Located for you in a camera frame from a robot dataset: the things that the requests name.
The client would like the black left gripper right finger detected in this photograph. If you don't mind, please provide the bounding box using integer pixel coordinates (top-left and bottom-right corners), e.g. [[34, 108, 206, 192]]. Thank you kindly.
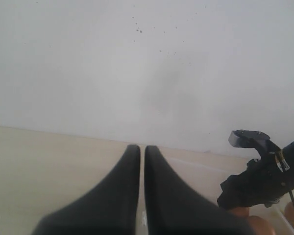
[[144, 145, 254, 235]]

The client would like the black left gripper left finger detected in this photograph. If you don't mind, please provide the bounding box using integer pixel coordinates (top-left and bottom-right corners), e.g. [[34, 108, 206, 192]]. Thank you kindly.
[[32, 144, 140, 235]]

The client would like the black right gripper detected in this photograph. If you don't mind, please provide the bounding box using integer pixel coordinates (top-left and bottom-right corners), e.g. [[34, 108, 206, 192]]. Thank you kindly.
[[217, 159, 290, 210]]

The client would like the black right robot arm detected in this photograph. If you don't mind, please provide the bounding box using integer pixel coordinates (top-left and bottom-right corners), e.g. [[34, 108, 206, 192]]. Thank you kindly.
[[217, 130, 294, 210]]

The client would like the clear plastic storage box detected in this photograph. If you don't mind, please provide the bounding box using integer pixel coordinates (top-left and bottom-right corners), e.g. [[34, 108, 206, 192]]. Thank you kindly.
[[136, 157, 294, 235]]

